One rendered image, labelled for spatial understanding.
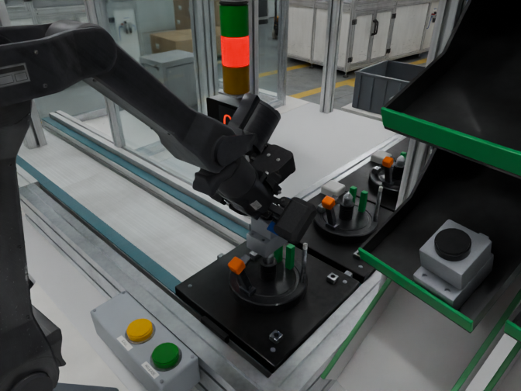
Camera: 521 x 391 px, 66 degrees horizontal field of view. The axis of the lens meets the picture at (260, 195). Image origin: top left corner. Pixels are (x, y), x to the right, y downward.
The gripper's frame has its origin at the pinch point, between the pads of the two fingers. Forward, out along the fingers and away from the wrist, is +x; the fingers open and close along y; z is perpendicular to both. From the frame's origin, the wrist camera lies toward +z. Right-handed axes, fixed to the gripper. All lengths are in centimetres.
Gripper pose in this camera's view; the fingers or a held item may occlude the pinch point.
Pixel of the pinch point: (271, 214)
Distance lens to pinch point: 66.0
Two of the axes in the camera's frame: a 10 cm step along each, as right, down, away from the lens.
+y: -7.3, -3.6, 5.8
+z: 5.4, -8.2, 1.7
